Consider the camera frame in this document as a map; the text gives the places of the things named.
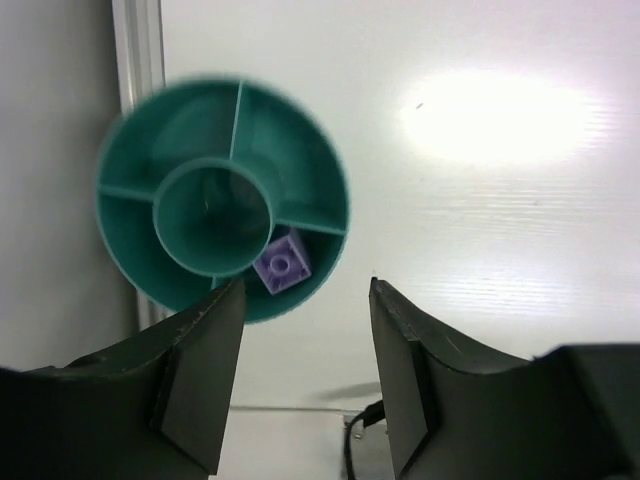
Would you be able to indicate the purple lego brick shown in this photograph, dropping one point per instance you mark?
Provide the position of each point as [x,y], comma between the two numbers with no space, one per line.
[284,262]

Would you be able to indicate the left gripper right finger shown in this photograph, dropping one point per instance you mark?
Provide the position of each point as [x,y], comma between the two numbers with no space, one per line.
[459,409]

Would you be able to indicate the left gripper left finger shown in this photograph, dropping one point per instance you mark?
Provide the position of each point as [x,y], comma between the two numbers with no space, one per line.
[153,406]

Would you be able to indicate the teal divided round container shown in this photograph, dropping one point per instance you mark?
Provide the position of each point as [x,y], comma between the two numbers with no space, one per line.
[236,162]

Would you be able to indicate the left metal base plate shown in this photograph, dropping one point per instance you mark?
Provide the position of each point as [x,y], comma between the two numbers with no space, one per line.
[365,447]

